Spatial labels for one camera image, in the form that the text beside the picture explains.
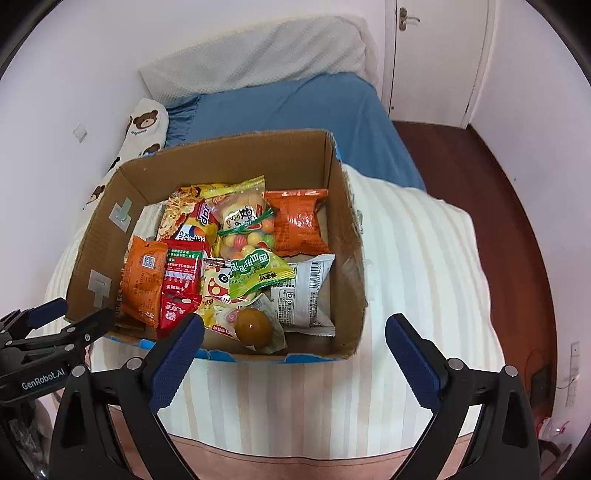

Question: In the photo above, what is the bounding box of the white door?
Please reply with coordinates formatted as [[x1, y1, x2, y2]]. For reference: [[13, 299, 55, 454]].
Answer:
[[388, 0, 490, 130]]

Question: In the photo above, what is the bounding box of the colourful candy ball packet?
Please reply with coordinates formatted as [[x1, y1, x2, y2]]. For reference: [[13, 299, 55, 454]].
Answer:
[[205, 175, 278, 259]]

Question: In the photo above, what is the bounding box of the yellow cartoon snack packet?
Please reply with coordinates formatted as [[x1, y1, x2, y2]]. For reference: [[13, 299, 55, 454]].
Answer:
[[194, 258, 259, 337]]

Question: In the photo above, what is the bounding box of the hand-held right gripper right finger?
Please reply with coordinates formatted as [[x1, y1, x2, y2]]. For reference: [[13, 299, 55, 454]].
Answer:
[[385, 313, 542, 480]]

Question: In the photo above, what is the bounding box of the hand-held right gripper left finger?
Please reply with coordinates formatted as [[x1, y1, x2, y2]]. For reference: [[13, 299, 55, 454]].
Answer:
[[50, 314, 206, 480]]

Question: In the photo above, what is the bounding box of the cardboard box with blue print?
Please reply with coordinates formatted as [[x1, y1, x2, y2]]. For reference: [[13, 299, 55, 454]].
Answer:
[[64, 129, 370, 365]]

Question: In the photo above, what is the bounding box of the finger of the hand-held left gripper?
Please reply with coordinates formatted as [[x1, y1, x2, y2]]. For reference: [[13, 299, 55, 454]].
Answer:
[[0, 298, 69, 343], [14, 308, 115, 352]]

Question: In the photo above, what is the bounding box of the grey textured pillow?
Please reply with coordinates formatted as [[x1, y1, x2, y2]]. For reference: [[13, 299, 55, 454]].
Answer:
[[139, 15, 377, 104]]

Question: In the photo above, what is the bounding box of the green yellow snack packet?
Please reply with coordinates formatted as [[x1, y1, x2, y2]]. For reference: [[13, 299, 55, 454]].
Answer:
[[228, 249, 296, 301]]

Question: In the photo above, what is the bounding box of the bear print pillow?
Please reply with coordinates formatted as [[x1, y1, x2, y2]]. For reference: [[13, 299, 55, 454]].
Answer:
[[83, 98, 169, 208]]

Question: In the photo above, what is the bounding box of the blue blanket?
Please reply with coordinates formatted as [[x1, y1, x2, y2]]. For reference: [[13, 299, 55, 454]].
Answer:
[[164, 71, 426, 192]]

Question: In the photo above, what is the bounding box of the cream striped blanket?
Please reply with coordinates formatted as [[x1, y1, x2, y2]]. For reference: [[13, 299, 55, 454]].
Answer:
[[44, 164, 506, 455]]

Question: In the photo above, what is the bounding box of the white printed snack packet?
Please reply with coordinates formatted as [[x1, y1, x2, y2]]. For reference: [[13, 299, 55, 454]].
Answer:
[[270, 254, 337, 337]]

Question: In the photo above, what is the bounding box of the black floor socket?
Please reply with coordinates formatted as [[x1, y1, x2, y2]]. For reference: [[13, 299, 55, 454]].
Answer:
[[530, 364, 555, 407]]

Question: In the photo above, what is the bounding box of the red orange snack packet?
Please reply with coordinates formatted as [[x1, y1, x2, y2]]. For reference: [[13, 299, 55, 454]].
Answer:
[[157, 185, 213, 241]]

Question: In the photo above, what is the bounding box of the clear braised egg packet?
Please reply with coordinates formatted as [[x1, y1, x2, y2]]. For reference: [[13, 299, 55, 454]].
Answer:
[[230, 295, 288, 354]]

